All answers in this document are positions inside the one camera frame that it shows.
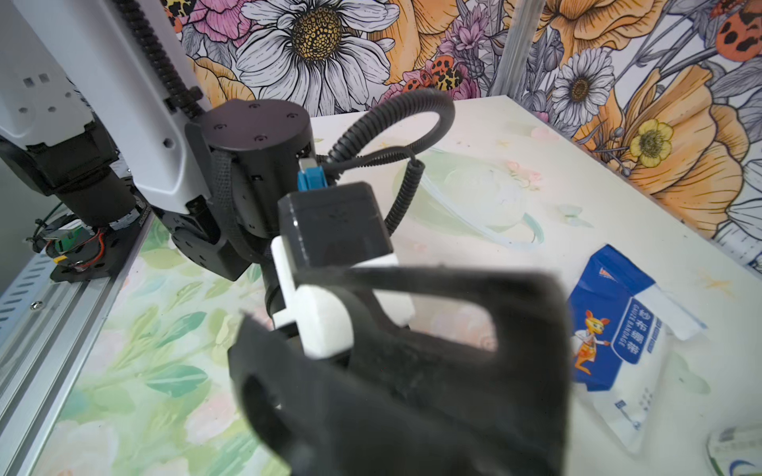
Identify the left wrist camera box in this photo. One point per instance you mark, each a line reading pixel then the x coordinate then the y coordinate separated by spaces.
pixel 339 226

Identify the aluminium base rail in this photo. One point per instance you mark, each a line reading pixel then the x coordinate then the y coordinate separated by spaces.
pixel 43 357

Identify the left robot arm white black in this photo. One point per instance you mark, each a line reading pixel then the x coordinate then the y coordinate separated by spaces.
pixel 65 64

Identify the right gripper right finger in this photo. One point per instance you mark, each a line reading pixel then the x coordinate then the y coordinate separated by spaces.
pixel 485 352

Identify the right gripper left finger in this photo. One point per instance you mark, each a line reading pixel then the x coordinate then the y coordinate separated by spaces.
pixel 322 420

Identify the blue white bandage packet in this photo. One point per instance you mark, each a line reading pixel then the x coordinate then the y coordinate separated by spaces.
pixel 623 327

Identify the white bottle green cap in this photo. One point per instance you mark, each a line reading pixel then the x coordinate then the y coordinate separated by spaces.
pixel 735 451

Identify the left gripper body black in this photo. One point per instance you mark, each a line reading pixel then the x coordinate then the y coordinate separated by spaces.
pixel 321 318

